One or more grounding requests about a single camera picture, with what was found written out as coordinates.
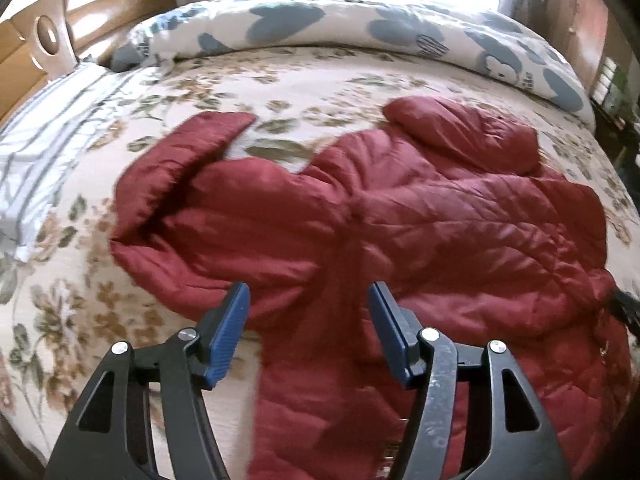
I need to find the red quilted puffer jacket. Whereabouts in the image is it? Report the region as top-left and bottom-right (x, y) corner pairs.
(111, 96), (634, 479)

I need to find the floral bed cover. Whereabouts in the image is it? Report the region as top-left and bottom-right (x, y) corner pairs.
(1, 48), (639, 479)

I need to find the dark side desk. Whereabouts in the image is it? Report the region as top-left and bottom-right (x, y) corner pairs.
(591, 99), (639, 208)

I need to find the striped white pillow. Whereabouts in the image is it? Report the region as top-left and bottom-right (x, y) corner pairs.
(1, 63), (129, 261)

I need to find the wooden wardrobe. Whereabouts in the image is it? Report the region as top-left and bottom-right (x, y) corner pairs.
(512, 0), (639, 94)

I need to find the blue heart patterned duvet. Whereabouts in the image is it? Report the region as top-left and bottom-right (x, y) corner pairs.
(111, 0), (594, 128)

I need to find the wooden headboard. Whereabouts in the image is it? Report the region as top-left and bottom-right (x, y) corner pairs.
(1, 0), (177, 122)

